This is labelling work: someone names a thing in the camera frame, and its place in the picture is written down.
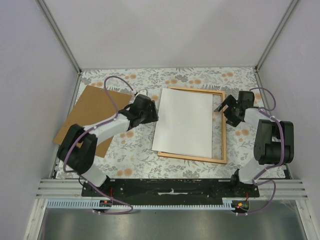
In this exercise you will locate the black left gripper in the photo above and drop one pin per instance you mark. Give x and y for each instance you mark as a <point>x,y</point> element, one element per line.
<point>153,116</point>

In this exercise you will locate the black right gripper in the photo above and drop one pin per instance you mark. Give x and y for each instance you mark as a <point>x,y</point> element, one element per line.
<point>230,101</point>

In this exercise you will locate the clear glass pane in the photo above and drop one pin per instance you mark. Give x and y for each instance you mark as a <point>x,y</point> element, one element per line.
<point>216,131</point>

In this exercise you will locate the building photo print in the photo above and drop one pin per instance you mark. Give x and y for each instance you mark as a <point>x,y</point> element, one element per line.
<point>184,125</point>

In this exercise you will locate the wooden picture frame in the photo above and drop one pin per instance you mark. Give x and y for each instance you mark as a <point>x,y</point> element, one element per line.
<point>223,129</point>

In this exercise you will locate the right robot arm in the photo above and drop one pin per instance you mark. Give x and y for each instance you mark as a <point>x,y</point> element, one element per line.
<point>274,139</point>

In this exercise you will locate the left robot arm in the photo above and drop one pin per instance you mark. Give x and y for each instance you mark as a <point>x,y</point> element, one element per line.
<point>78,148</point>

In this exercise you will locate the brown cardboard backing board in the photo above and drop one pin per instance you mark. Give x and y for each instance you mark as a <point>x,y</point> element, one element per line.
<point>93,106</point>

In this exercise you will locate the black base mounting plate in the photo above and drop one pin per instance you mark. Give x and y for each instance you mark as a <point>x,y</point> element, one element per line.
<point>177,191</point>

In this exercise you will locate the right aluminium corner post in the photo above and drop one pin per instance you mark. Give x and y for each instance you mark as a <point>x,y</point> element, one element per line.
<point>277,32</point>

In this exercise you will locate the aluminium corner post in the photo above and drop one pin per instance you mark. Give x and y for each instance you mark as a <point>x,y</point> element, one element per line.
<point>277,32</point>
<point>58,34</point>

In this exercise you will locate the aluminium rail frame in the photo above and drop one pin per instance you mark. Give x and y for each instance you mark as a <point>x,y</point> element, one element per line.
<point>281,212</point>

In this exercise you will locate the light blue cable duct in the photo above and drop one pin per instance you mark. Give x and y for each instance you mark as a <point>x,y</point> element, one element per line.
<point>105,204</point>

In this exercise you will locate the left aluminium corner post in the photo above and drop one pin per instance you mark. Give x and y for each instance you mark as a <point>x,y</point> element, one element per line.
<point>58,34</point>

